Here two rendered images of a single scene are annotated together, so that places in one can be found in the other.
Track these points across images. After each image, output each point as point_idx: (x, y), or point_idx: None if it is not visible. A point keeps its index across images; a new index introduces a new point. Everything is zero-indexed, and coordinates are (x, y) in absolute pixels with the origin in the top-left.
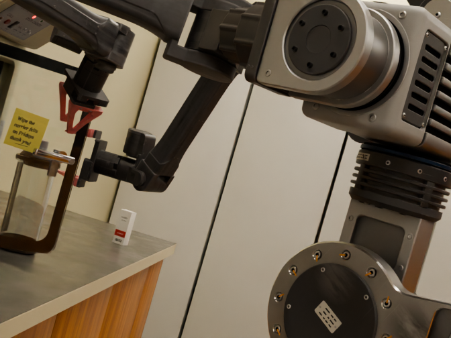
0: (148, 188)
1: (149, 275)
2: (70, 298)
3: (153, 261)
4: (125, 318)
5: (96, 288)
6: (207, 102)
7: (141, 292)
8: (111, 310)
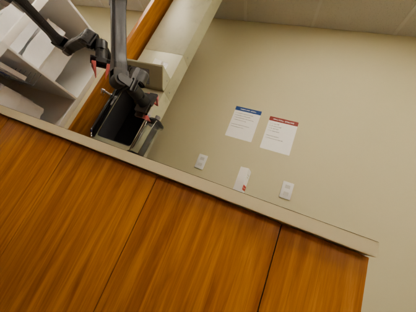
0: (109, 81)
1: (290, 251)
2: (62, 131)
3: (242, 202)
4: (211, 258)
5: (95, 145)
6: (110, 21)
7: (264, 259)
8: (157, 208)
